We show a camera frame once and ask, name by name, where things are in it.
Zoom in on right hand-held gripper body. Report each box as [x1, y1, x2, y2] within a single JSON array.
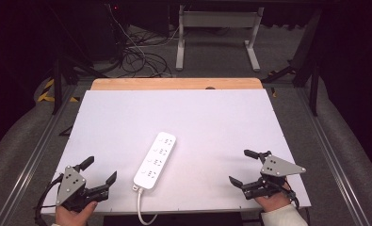
[[241, 154, 307, 201]]

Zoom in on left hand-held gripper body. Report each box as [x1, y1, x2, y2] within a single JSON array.
[[55, 165, 110, 213]]

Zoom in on person's left hand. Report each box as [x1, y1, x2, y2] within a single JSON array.
[[55, 201, 99, 226]]

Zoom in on person's right hand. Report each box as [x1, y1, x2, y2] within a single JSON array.
[[253, 180, 297, 213]]

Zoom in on white power strip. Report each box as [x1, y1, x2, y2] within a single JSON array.
[[133, 131, 177, 190]]

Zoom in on yellow black hazard tape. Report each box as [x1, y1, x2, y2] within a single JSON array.
[[37, 78, 80, 104]]

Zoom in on black metal stand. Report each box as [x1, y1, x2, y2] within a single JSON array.
[[50, 6, 109, 116], [262, 8, 324, 117]]

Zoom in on black computer case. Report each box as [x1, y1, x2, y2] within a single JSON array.
[[79, 1, 130, 60]]

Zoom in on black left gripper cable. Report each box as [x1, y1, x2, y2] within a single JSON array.
[[33, 172, 64, 226]]

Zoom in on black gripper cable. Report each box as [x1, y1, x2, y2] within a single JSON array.
[[281, 183, 301, 211], [33, 172, 64, 226]]

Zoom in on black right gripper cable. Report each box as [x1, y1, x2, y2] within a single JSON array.
[[281, 183, 301, 211]]

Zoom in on white power strip cable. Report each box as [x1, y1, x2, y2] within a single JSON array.
[[132, 185, 159, 226]]

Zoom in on aluminium floor rail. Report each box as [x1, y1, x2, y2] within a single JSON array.
[[0, 84, 78, 226], [295, 86, 371, 226]]

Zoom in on tangle of black floor cables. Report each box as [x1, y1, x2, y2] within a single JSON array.
[[119, 29, 175, 79]]

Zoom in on white floor cable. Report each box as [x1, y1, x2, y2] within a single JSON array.
[[106, 3, 182, 78]]

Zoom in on white metal desk frame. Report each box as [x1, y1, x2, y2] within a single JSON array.
[[174, 4, 266, 73]]

